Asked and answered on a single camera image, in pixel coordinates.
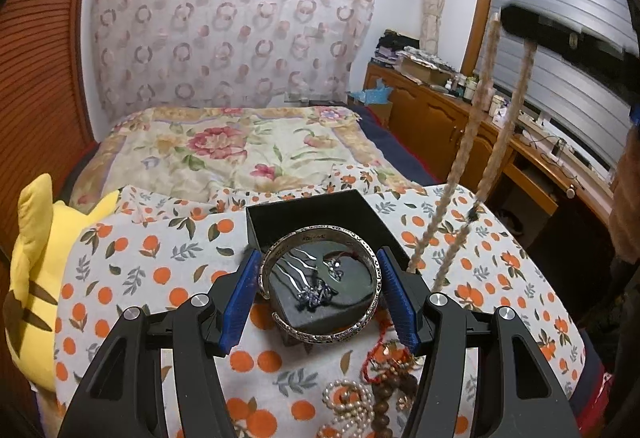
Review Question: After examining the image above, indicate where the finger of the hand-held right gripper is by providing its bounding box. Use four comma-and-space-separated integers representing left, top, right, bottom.
500, 4, 640, 93

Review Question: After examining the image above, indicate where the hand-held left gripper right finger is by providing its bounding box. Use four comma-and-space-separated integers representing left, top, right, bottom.
376, 246, 584, 438

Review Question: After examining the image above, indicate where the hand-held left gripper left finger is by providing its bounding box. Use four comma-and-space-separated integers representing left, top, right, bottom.
57, 248, 264, 438

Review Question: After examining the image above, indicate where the silver engraved bangle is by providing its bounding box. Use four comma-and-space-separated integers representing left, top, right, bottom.
257, 227, 385, 345

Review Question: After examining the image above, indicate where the black jewelry box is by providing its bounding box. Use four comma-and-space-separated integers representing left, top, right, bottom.
245, 189, 419, 319

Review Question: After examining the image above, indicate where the twisted beige rope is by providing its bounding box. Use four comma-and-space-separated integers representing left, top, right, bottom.
407, 12, 537, 295

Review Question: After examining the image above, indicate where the silver hair comb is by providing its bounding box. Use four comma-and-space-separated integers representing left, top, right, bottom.
281, 248, 326, 299

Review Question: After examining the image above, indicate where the dark blue flower hairpin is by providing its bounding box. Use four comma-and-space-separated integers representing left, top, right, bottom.
295, 280, 343, 315

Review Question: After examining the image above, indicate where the orange fruit print cloth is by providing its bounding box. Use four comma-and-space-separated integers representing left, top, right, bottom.
52, 163, 589, 438

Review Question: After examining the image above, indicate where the wooden cabinet desk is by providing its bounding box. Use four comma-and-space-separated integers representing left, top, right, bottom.
362, 60, 618, 241

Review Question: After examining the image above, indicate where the pile of clutter on cabinet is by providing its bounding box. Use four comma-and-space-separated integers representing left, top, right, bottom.
374, 32, 463, 86

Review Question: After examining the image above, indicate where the navy bed sheet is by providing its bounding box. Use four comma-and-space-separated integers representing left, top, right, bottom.
359, 109, 443, 187

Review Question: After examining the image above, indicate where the floral bed blanket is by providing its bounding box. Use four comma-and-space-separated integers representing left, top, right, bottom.
70, 105, 417, 209

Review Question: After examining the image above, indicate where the blue crumpled paper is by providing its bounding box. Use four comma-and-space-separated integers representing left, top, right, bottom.
347, 82, 397, 107

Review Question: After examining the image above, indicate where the yellow plush toy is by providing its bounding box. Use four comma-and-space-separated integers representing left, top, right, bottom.
2, 173, 121, 391

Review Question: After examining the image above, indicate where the brown slatted wardrobe door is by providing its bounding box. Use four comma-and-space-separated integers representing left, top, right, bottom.
0, 0, 103, 279

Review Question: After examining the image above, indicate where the red string bracelet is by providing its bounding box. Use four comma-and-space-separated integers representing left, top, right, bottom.
359, 310, 426, 386

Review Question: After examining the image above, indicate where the brown wooden bead bracelet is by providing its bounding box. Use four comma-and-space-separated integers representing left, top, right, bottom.
369, 368, 422, 438

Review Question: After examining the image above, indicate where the white pearl necklace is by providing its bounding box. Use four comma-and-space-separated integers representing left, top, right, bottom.
319, 379, 382, 438

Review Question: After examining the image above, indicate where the ring pattern curtain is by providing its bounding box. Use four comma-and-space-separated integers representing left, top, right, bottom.
92, 0, 377, 125

